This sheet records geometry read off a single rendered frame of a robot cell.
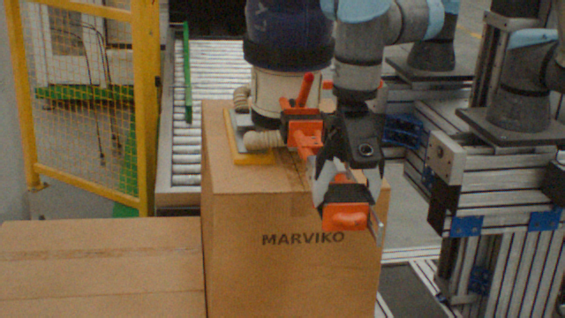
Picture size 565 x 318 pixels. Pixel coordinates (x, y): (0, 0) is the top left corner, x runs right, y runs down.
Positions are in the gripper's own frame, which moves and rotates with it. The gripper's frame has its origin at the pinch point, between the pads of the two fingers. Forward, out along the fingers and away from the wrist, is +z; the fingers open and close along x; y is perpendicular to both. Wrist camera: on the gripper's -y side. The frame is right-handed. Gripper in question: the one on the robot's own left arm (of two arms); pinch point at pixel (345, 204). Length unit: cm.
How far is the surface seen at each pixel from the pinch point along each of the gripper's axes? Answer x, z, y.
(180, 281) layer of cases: 27, 53, 55
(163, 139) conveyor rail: 33, 47, 142
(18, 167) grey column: 94, 71, 168
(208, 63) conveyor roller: 9, 51, 265
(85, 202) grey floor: 73, 106, 202
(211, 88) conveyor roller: 10, 51, 218
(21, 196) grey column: 94, 84, 168
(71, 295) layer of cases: 55, 53, 52
